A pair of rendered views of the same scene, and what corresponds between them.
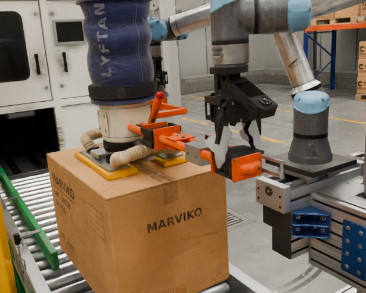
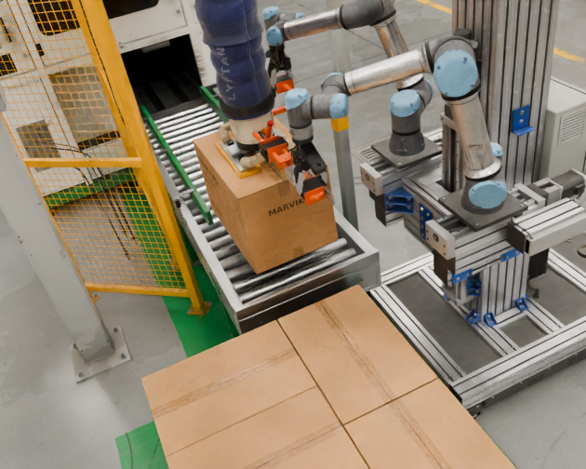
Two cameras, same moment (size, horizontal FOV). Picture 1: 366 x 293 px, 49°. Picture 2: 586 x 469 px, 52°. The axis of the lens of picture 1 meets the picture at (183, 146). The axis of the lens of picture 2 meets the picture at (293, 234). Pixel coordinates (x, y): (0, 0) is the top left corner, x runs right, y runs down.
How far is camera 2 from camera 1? 131 cm
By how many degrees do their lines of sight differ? 25
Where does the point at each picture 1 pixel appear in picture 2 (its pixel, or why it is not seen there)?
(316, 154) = (406, 148)
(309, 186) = (401, 173)
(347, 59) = not seen: outside the picture
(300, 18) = (339, 114)
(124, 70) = (245, 95)
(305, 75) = not seen: hidden behind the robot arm
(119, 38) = (238, 72)
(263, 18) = (315, 114)
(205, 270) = (317, 235)
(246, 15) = (305, 113)
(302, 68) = not seen: hidden behind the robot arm
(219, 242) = (327, 217)
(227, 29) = (295, 121)
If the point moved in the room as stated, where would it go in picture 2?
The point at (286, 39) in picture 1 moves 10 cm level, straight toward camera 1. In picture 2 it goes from (388, 42) to (381, 52)
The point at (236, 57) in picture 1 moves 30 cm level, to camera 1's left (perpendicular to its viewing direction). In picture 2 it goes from (302, 136) to (212, 142)
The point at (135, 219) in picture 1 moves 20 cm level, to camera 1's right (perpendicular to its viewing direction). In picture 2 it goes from (259, 208) to (309, 206)
